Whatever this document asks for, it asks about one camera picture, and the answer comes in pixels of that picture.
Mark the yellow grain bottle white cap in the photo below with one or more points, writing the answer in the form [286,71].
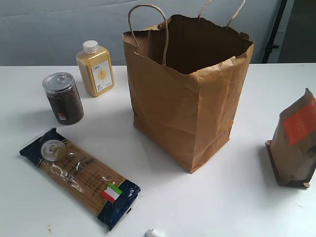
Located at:
[95,67]

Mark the dark coffee bean jar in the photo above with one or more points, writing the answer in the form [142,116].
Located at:
[63,96]

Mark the white object at bottom edge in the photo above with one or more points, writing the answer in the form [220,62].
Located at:
[154,233]

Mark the spaghetti pasta package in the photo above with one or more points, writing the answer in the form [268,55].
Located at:
[100,189]

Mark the kraft pouch orange label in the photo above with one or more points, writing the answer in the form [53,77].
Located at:
[292,150]

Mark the black stand pole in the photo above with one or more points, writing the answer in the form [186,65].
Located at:
[270,46]

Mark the brown paper shopping bag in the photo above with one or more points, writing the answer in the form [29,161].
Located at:
[185,78]

